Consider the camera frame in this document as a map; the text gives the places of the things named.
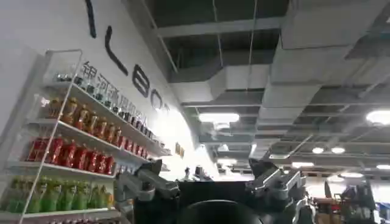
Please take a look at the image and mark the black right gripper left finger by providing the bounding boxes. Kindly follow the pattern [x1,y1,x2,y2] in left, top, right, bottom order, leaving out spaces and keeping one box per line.
[114,159,180,214]

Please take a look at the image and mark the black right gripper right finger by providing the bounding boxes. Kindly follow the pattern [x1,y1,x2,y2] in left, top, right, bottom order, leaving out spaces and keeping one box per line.
[245,158,307,211]

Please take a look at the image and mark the dark machine with red parts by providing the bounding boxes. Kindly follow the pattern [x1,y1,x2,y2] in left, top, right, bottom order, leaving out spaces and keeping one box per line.
[313,179,380,224]

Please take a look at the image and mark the white shelf rack with bottles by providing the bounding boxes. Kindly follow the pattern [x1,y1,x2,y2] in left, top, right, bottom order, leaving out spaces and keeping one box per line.
[0,48,173,224]

